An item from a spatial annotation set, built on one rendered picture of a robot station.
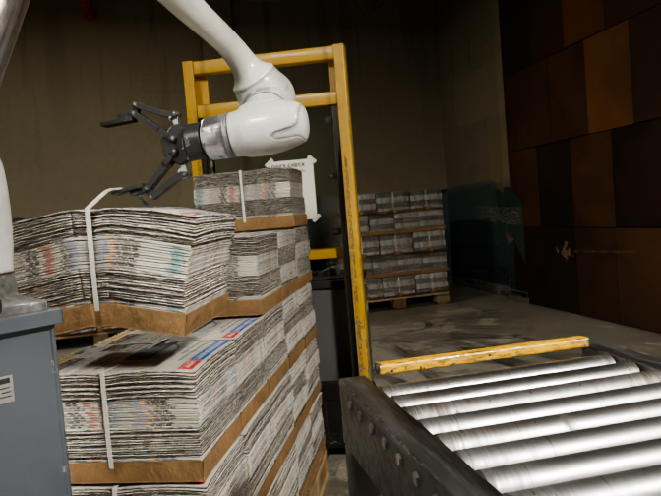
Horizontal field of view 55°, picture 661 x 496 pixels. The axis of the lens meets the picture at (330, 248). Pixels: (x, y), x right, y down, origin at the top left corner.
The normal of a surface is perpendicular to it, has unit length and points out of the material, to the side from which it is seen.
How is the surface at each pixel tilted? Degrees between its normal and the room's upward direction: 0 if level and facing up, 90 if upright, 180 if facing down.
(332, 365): 90
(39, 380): 90
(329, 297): 90
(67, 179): 90
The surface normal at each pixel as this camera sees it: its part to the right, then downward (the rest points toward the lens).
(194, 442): -0.12, 0.07
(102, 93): 0.22, 0.04
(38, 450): 0.75, -0.03
